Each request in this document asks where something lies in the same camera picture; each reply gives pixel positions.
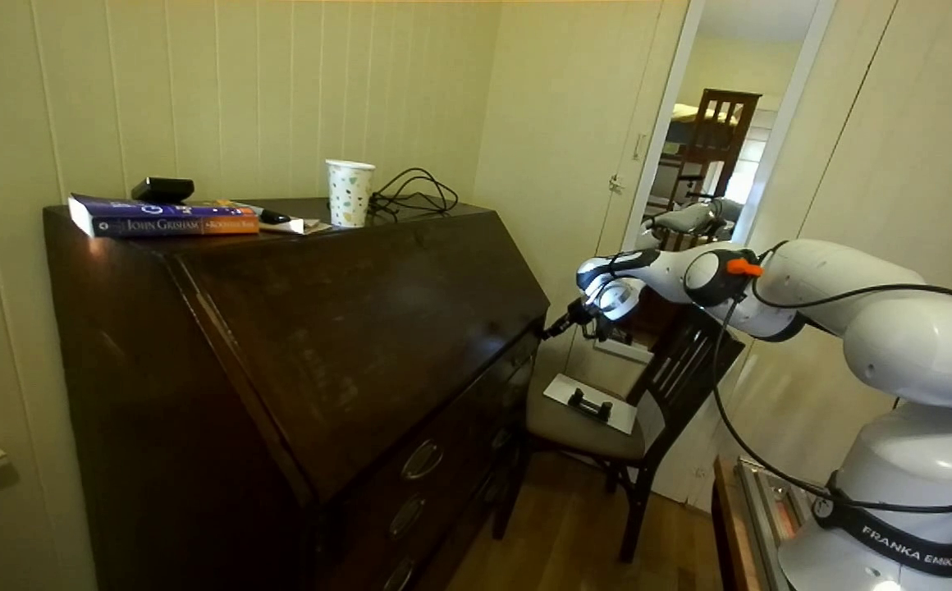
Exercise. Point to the white dotted paper cup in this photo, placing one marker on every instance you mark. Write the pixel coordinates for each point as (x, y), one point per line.
(348, 195)

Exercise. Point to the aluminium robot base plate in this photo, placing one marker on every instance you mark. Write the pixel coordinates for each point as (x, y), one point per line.
(774, 511)

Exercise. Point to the dark wooden cushioned chair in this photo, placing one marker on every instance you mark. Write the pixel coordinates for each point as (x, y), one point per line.
(594, 431)

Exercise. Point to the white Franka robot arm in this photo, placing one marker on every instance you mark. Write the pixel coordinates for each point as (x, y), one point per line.
(882, 330)

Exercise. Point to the light wooden robot table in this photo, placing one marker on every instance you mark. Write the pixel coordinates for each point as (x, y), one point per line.
(732, 535)

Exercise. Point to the small black box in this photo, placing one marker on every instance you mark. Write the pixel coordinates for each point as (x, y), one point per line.
(161, 187)

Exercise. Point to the dark wooden secretary desk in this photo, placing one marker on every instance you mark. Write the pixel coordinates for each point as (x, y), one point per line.
(332, 349)

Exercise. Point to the white door frame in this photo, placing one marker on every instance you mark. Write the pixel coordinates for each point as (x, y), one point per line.
(673, 66)

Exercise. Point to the small flat black object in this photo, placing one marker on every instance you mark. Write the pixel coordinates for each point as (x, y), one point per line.
(275, 218)

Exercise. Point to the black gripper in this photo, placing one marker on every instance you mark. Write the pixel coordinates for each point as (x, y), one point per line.
(611, 296)

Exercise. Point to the small black clip object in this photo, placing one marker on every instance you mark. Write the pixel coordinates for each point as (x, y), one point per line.
(588, 403)

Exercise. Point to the blue and orange book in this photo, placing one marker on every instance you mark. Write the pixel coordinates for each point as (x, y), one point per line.
(167, 218)

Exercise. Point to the white sheet of paper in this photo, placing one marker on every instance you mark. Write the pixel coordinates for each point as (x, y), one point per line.
(588, 402)

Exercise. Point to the dark wooden hutch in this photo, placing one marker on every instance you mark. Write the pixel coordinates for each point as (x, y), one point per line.
(728, 118)

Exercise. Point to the white papers on desk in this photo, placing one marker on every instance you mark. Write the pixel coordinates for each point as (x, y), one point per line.
(306, 227)

